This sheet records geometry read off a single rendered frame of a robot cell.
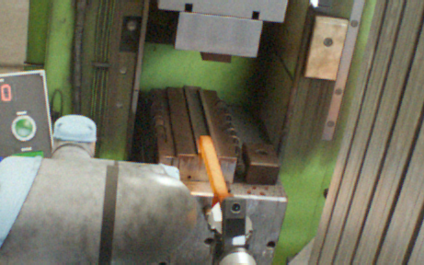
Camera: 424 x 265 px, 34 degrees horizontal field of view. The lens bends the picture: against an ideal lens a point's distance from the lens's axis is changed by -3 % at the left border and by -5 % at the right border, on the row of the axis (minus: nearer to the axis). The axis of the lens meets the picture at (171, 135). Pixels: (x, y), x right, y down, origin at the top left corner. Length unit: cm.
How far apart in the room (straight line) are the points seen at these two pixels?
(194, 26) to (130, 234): 98
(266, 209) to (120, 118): 46
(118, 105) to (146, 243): 117
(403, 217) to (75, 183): 46
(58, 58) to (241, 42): 48
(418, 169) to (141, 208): 44
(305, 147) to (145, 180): 129
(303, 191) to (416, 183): 175
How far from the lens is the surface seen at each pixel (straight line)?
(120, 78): 188
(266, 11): 170
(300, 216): 216
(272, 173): 189
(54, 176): 77
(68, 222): 76
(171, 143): 189
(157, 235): 78
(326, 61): 191
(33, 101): 167
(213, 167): 172
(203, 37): 170
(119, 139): 196
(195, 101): 213
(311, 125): 201
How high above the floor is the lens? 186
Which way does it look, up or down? 27 degrees down
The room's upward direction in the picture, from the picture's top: 8 degrees clockwise
